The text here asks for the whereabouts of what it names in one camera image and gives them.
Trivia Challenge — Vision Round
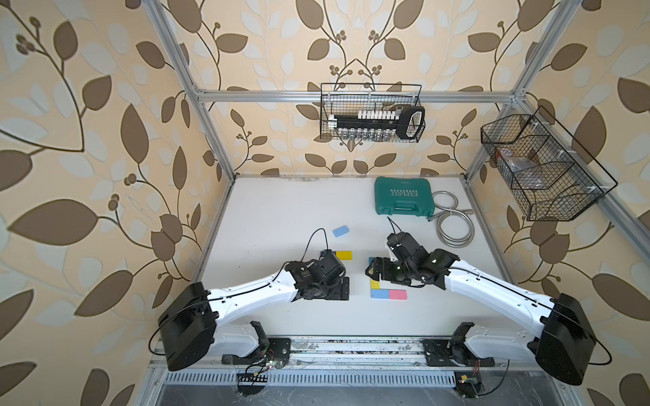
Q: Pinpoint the black wire basket wall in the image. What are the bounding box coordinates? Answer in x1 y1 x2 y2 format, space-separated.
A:
481 106 618 222
319 82 426 145

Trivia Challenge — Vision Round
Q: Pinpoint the black white tool in basket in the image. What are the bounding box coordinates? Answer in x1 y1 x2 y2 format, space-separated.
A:
324 106 426 143

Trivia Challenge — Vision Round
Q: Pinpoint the pink block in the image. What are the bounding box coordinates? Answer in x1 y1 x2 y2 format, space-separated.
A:
389 289 408 300

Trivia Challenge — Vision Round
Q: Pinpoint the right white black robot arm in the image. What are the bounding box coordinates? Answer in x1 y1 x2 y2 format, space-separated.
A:
365 232 599 386

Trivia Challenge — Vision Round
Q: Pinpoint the coiled metal hose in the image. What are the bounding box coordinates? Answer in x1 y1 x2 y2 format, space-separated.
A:
428 190 476 249

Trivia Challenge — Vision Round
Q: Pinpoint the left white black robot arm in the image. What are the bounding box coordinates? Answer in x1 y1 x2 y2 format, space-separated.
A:
156 250 350 371

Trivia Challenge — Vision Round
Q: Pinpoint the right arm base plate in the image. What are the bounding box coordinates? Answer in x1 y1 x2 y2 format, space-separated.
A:
421 338 496 368

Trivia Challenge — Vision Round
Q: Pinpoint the large yellow block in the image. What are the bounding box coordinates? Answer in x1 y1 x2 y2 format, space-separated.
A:
336 251 353 261

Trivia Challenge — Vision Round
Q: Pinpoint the aluminium frame rail front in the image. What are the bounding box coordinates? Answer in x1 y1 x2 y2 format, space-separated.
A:
190 325 505 370

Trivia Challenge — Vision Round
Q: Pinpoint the plastic bag in basket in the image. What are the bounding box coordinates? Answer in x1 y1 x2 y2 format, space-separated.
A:
499 148 547 190

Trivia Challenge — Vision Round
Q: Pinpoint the black wire basket right wall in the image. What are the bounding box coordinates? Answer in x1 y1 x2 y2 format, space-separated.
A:
481 106 618 222

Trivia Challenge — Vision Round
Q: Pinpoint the light blue tilted block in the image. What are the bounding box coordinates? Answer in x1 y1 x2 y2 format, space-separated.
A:
333 226 350 238

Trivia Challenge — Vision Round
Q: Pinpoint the light blue block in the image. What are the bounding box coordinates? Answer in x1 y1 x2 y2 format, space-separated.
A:
371 289 390 299
333 226 350 238

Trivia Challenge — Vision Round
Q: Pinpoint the black wire basket back wall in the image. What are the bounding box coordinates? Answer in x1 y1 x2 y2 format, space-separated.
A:
319 82 426 145

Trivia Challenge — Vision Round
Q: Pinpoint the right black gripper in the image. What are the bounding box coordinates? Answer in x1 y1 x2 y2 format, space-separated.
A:
365 255 416 284

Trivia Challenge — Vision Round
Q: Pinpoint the green plastic tool case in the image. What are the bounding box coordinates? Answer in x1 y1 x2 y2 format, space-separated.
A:
374 177 435 218

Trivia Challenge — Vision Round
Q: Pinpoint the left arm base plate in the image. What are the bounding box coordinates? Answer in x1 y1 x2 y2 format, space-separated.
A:
221 338 291 369

